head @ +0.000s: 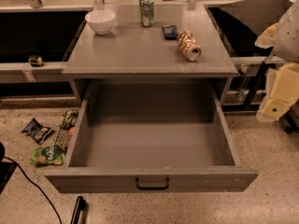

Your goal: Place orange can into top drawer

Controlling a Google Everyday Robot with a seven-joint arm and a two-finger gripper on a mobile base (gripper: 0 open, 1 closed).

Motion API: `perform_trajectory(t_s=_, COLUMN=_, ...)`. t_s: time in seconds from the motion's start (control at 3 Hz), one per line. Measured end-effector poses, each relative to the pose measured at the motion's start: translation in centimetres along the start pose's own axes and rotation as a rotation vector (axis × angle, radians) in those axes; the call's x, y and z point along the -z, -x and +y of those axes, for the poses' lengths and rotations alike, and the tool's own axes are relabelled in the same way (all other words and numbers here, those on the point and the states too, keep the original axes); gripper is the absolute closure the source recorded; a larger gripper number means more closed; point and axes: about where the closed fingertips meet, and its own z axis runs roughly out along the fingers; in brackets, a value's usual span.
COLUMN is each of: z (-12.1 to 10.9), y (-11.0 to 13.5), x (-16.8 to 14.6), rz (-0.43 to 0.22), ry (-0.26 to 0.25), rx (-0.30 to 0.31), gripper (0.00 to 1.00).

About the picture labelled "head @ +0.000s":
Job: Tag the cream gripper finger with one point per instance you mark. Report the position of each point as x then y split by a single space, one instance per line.
282 92
267 38

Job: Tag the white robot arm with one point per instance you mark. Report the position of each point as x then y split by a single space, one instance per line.
287 36

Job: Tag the green soda can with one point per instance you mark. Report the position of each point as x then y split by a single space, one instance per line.
146 12

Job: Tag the grey open top drawer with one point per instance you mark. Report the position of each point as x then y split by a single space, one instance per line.
151 131

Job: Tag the grey cabinet with top surface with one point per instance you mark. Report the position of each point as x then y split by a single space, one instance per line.
132 50

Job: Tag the dark blue small packet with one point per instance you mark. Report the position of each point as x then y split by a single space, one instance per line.
170 32

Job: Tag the white ceramic bowl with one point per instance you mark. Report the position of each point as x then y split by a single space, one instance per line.
101 21

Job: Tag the green patterned snack bag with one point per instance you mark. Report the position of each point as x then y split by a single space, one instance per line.
70 119

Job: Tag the small red ball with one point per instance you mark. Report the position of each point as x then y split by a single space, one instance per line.
71 131

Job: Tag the checkered snack packet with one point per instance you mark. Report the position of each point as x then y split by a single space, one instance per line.
63 140

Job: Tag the yellow black tape measure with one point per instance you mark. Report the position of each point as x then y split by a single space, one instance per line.
35 60

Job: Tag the green snack pouch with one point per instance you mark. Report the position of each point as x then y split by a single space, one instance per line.
52 155

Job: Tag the black stick object on floor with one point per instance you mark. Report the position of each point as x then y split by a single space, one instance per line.
78 210

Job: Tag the blue chip bag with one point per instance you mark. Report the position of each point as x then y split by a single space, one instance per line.
38 132

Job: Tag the black device at left edge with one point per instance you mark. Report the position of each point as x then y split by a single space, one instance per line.
7 168

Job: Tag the black drawer handle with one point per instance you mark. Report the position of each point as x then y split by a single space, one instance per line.
152 185

